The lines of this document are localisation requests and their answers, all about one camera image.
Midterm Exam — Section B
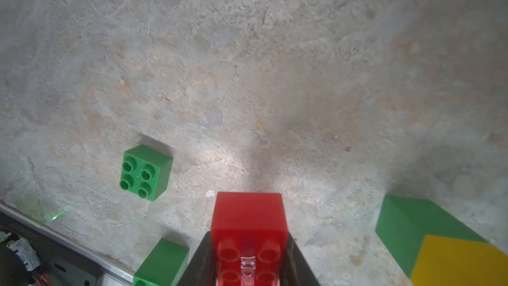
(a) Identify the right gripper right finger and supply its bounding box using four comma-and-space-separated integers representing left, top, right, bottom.
280, 234, 320, 286

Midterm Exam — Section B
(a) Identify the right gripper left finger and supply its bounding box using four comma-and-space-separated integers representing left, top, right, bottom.
177, 231, 217, 286

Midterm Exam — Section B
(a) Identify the red lego brick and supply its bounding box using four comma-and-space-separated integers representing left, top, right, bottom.
210, 192, 289, 285

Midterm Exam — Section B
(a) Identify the green lego brick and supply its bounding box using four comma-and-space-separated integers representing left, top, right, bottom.
119, 144, 173, 201
375, 195, 487, 278
132, 239, 190, 286

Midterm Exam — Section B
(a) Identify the yellow lego brick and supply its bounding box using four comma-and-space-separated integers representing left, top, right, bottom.
411, 235, 507, 285

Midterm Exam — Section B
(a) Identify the aluminium mounting rail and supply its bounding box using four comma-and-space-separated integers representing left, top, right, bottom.
1, 201, 134, 285

